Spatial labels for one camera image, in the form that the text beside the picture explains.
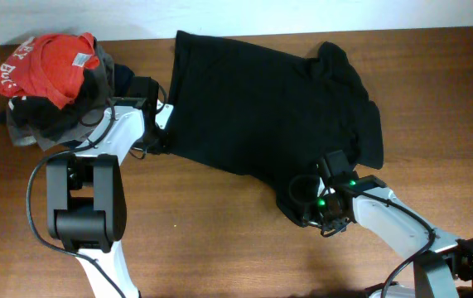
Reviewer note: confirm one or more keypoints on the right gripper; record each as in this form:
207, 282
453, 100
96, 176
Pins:
311, 218

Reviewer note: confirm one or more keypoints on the grey folded garment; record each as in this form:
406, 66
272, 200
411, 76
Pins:
95, 83

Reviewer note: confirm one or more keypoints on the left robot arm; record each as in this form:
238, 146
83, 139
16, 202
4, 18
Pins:
86, 205

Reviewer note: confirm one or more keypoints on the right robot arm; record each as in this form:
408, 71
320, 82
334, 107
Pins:
435, 263

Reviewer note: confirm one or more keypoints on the black t-shirt with logo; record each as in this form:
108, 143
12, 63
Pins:
250, 110

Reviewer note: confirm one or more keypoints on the black folded garment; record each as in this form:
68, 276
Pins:
31, 116

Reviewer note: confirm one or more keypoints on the red folded shirt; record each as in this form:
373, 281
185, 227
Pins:
50, 66

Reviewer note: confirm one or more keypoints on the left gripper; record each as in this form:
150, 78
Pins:
164, 143

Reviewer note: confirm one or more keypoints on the navy folded garment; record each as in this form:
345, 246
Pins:
122, 78

